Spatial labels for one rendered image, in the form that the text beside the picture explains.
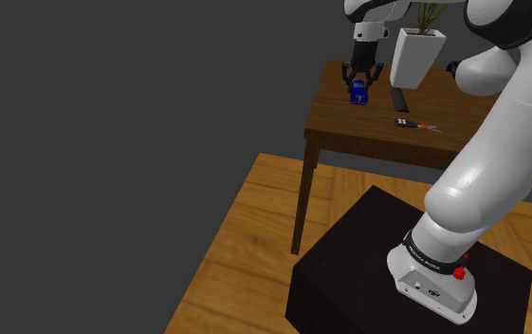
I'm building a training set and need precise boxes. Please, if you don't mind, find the brown wooden table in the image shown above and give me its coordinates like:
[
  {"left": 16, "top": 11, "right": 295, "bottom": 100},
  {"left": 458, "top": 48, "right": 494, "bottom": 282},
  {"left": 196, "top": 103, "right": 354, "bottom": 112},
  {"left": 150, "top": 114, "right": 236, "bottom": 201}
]
[{"left": 290, "top": 58, "right": 532, "bottom": 256}]

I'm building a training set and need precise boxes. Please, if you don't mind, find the white planter with green plant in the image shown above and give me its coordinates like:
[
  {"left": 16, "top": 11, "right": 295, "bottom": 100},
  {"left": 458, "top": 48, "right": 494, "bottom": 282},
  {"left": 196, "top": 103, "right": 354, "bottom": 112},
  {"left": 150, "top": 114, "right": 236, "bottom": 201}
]
[{"left": 389, "top": 0, "right": 449, "bottom": 90}]

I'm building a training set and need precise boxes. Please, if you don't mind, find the black car key fob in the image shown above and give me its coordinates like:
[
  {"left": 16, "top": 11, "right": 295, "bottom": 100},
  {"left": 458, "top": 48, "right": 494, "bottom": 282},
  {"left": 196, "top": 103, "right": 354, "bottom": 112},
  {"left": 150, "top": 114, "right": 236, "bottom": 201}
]
[{"left": 394, "top": 118, "right": 444, "bottom": 135}]

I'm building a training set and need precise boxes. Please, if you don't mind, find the blue toy car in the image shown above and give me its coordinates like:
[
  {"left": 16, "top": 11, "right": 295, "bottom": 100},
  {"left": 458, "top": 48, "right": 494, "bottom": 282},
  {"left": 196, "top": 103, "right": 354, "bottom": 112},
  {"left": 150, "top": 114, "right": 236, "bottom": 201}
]
[{"left": 349, "top": 79, "right": 370, "bottom": 106}]

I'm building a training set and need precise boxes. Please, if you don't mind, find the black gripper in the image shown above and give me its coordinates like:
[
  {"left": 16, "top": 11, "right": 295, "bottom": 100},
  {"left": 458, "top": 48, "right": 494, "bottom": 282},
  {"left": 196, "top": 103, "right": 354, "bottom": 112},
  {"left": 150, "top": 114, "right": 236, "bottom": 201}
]
[{"left": 341, "top": 39, "right": 385, "bottom": 90}]

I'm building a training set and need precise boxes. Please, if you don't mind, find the dark robot stand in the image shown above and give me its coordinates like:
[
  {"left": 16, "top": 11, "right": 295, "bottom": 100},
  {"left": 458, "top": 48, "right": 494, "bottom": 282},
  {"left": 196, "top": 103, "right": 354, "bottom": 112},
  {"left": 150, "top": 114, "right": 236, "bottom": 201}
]
[{"left": 284, "top": 184, "right": 532, "bottom": 334}]

